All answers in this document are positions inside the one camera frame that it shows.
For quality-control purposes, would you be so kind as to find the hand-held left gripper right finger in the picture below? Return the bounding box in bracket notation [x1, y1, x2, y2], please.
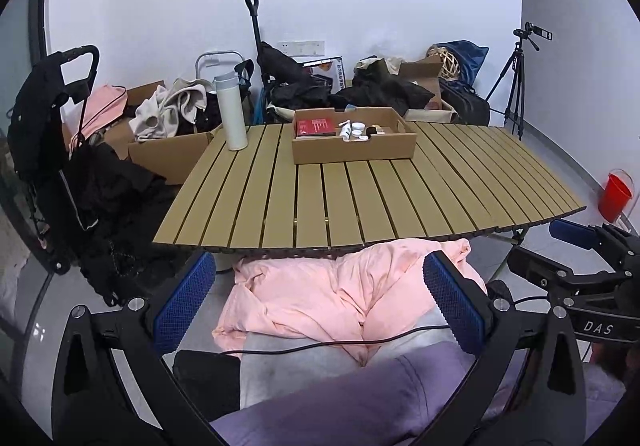
[422, 250, 589, 446]

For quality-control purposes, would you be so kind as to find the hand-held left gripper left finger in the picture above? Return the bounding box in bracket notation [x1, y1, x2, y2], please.
[50, 250, 226, 446]

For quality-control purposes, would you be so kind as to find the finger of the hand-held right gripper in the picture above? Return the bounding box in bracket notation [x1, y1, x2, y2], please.
[507, 247, 627, 298]
[549, 219, 640, 273]

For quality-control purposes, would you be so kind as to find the cardboard tray box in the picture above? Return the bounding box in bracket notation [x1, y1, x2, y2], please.
[292, 107, 418, 165]

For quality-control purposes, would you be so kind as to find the person's right hand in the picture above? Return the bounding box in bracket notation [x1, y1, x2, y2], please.
[592, 338, 634, 375]

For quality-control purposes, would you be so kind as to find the red bucket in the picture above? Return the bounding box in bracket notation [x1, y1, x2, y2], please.
[598, 169, 634, 223]

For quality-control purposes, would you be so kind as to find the black clothes pile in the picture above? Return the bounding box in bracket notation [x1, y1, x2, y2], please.
[64, 141, 177, 305]

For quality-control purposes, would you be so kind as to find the pink jacket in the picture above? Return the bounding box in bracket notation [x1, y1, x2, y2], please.
[213, 238, 489, 368]

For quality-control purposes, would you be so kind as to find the person's purple pants leg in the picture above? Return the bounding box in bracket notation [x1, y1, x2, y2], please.
[209, 340, 506, 446]

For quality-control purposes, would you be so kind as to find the large cardboard box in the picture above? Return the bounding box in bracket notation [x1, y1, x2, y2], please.
[102, 81, 222, 185]

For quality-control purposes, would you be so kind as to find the black tripod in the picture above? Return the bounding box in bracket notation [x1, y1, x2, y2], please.
[484, 38, 527, 140]

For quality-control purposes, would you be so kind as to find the black bag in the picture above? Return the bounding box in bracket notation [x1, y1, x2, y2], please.
[439, 80, 491, 127]

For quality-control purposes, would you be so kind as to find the beige clothing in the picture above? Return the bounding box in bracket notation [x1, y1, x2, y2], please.
[129, 78, 209, 142]

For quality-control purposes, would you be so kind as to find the white thermos bottle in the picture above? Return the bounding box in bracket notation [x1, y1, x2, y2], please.
[215, 72, 249, 152]

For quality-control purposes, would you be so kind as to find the blue bag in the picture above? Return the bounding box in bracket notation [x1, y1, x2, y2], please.
[444, 39, 490, 88]

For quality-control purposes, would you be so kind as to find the pink bag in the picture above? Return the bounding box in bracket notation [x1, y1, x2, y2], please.
[81, 84, 129, 138]

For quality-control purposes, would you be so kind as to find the woven rattan ball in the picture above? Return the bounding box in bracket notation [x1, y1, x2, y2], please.
[431, 45, 459, 78]

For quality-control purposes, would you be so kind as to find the brown cardboard box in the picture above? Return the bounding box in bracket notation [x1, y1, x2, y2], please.
[399, 60, 444, 113]

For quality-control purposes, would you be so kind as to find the red flat box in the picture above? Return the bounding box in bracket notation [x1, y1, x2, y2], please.
[294, 118, 337, 137]

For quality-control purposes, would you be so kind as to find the black coat pile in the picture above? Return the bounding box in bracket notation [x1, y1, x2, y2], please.
[344, 57, 437, 115]

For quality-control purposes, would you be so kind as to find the black cart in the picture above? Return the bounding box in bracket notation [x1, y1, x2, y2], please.
[7, 44, 101, 273]

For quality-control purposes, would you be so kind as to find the black jacket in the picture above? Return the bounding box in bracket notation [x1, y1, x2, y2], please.
[256, 40, 352, 119]

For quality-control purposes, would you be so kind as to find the white printed box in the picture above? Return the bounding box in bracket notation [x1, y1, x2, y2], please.
[304, 55, 347, 88]

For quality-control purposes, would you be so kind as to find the black cable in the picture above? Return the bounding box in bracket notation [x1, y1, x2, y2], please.
[219, 323, 452, 358]

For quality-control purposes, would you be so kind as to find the black camcorder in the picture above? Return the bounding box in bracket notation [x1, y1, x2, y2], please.
[512, 21, 554, 43]

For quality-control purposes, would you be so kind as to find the metal folding frame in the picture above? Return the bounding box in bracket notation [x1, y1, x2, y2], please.
[194, 49, 254, 93]

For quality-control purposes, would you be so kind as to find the wall socket strip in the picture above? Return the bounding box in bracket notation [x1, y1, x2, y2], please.
[277, 39, 325, 52]

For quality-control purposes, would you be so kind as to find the black wagon handle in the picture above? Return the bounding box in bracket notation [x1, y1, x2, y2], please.
[243, 0, 264, 78]

